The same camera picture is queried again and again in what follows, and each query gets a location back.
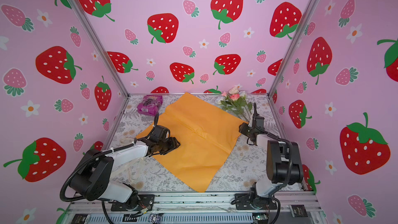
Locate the purple snack packet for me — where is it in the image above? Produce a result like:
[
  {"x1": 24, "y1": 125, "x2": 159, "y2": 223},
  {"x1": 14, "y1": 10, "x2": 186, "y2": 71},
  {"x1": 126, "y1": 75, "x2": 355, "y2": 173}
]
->
[{"x1": 137, "y1": 95, "x2": 163, "y2": 117}]

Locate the pink fake rose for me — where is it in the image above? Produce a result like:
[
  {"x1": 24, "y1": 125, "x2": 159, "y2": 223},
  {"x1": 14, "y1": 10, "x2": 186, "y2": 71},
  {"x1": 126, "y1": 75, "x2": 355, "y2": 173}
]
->
[{"x1": 229, "y1": 92, "x2": 253, "y2": 122}]

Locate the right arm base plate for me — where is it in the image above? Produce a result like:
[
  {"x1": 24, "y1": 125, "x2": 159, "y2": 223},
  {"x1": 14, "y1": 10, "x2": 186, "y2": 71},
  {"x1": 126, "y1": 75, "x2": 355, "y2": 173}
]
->
[{"x1": 231, "y1": 193, "x2": 278, "y2": 210}]

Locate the white fake rose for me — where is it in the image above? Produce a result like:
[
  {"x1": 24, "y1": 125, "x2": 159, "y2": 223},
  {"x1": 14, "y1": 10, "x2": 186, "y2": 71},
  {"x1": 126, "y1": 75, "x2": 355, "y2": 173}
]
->
[{"x1": 228, "y1": 86, "x2": 249, "y2": 122}]

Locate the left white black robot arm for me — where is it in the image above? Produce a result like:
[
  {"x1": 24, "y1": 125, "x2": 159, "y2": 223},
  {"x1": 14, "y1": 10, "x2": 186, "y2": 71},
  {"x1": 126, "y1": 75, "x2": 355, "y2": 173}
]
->
[{"x1": 60, "y1": 125, "x2": 180, "y2": 209}]

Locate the pale fake flower stem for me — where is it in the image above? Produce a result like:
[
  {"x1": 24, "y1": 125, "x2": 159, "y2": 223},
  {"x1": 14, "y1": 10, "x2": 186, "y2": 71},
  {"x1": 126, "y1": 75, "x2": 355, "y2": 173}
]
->
[{"x1": 238, "y1": 91, "x2": 252, "y2": 116}]

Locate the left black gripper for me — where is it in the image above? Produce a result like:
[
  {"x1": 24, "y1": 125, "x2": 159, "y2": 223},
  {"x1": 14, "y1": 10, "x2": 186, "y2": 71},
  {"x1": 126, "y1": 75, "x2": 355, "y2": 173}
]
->
[{"x1": 158, "y1": 136, "x2": 182, "y2": 154}]

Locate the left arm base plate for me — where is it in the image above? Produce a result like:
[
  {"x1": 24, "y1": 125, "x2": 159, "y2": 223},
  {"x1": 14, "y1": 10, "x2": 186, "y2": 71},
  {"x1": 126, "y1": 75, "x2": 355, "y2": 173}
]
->
[{"x1": 111, "y1": 194, "x2": 155, "y2": 212}]

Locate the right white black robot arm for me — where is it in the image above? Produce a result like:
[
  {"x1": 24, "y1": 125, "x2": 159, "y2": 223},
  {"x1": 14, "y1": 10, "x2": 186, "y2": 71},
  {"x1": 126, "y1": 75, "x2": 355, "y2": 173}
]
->
[{"x1": 239, "y1": 114, "x2": 304, "y2": 209}]

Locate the orange wrapping paper sheet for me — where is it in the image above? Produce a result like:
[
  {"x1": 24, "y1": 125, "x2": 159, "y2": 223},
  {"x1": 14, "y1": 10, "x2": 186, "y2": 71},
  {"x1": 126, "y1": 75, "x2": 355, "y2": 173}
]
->
[{"x1": 131, "y1": 93, "x2": 250, "y2": 192}]

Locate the aluminium frame rail base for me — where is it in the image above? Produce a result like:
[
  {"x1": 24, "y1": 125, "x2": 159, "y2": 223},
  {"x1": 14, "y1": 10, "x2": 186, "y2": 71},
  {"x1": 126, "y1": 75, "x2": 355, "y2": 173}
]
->
[{"x1": 60, "y1": 191, "x2": 328, "y2": 224}]

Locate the white printed ribbon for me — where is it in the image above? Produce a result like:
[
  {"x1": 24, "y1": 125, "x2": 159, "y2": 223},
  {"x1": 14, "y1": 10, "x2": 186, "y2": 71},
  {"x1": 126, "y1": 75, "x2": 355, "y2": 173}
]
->
[{"x1": 120, "y1": 141, "x2": 148, "y2": 183}]

